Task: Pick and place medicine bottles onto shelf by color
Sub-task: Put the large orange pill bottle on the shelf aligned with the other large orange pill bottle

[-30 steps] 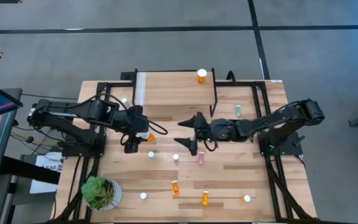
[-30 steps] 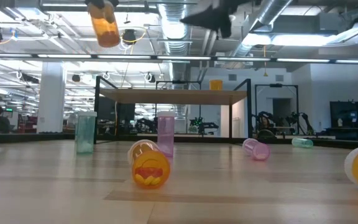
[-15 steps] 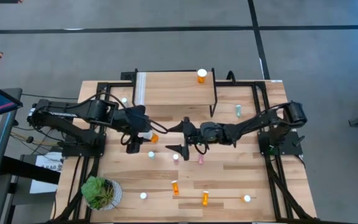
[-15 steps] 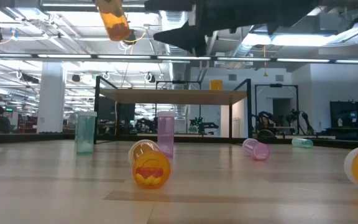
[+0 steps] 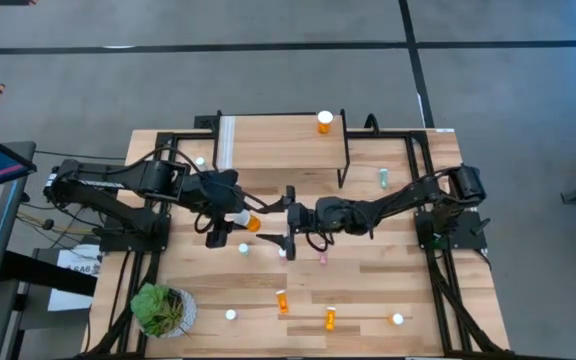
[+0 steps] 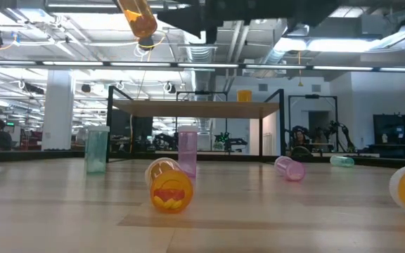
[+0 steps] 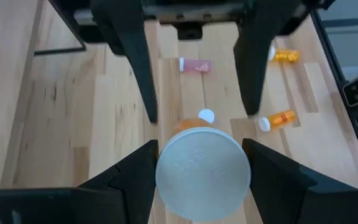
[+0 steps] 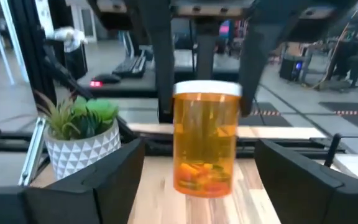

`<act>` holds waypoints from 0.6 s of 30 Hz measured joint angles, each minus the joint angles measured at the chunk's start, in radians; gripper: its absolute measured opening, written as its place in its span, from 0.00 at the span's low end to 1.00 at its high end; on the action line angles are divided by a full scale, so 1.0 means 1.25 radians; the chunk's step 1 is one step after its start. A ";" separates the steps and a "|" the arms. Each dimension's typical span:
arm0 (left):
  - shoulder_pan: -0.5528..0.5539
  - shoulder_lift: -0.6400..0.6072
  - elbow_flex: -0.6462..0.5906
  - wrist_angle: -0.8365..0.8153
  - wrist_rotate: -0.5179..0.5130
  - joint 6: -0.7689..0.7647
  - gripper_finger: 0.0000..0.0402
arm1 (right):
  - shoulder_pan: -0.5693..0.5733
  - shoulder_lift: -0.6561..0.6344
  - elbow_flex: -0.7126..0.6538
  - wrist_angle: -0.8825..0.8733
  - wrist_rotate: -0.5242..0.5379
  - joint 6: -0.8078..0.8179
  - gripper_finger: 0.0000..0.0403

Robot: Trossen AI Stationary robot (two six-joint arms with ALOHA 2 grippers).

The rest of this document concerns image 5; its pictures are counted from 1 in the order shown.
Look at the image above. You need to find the wooden shelf black metal frame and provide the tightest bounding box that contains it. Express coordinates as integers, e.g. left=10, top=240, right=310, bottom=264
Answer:
left=212, top=108, right=352, bottom=190

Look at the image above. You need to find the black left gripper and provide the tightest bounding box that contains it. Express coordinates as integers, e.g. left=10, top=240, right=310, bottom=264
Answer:
left=187, top=168, right=252, bottom=217

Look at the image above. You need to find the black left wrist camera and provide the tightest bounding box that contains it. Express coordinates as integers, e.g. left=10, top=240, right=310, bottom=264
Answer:
left=205, top=213, right=235, bottom=250

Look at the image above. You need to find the black aluminium table frame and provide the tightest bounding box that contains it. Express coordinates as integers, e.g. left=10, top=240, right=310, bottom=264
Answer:
left=80, top=127, right=512, bottom=360

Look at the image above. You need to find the white tape strip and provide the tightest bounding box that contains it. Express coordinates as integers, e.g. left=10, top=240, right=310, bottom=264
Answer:
left=216, top=115, right=237, bottom=170

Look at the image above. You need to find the black power strip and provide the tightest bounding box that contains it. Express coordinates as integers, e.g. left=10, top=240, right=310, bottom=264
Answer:
left=193, top=113, right=222, bottom=132

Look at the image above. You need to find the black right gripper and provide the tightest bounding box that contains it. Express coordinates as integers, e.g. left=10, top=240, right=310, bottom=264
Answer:
left=255, top=185, right=319, bottom=261

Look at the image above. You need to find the loose cable bundle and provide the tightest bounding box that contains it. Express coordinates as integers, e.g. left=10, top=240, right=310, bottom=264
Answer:
left=15, top=199, right=104, bottom=241

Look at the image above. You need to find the white paper sheet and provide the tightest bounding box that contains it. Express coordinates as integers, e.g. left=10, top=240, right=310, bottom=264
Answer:
left=46, top=243, right=105, bottom=313

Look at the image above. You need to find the succulent in white patterned pot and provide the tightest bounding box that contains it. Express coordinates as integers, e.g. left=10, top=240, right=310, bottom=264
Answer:
left=129, top=282, right=199, bottom=340

